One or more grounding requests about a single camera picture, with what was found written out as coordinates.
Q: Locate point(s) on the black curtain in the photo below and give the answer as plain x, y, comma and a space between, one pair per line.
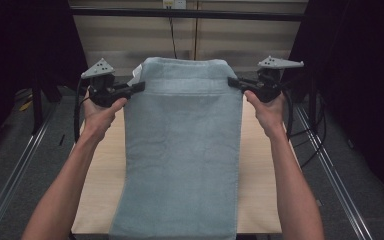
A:
363, 83
20, 50

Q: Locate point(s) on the white wall outlet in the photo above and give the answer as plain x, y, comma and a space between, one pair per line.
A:
174, 3

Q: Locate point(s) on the person's left hand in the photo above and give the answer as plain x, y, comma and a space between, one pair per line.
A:
100, 120

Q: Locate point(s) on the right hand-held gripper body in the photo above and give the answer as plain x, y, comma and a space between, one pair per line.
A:
270, 83

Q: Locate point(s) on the light blue towel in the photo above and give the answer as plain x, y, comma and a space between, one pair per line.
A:
180, 150

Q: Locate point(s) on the metal floor rail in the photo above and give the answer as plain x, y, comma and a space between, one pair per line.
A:
333, 173
10, 180

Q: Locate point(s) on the black metal stand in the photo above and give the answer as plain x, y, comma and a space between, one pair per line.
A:
37, 106

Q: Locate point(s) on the black horizontal frame bar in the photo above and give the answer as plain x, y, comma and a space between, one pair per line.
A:
186, 14

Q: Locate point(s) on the yellow object on floor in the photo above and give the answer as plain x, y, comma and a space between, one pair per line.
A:
25, 106

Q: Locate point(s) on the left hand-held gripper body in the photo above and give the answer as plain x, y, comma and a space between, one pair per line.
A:
101, 91

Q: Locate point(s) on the person's right hand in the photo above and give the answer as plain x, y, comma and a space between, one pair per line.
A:
268, 115

